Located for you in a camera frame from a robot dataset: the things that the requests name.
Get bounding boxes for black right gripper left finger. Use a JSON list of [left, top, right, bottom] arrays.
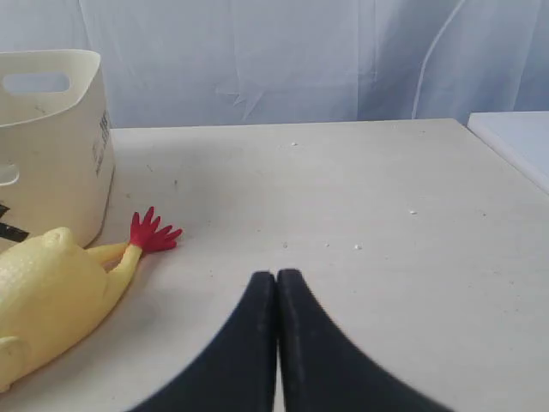
[[134, 271, 277, 412]]

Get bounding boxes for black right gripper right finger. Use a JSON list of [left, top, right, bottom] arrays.
[[277, 269, 433, 411]]

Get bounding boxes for whole yellow rubber chicken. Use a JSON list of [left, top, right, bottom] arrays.
[[1, 209, 183, 391]]

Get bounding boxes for cream bin marked X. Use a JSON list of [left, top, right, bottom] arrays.
[[1, 49, 115, 250]]

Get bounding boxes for white side table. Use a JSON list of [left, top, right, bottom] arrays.
[[468, 111, 549, 194]]

